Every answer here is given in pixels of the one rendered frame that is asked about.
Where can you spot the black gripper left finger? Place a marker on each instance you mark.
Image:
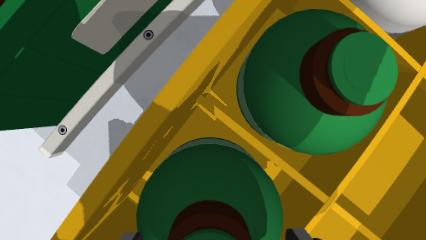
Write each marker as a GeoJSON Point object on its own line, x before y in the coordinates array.
{"type": "Point", "coordinates": [131, 236]}

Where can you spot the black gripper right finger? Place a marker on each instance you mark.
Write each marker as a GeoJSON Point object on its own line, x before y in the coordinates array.
{"type": "Point", "coordinates": [298, 234]}

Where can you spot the yellow crate with dividers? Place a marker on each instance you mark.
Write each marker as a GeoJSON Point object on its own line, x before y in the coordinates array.
{"type": "Point", "coordinates": [387, 195]}

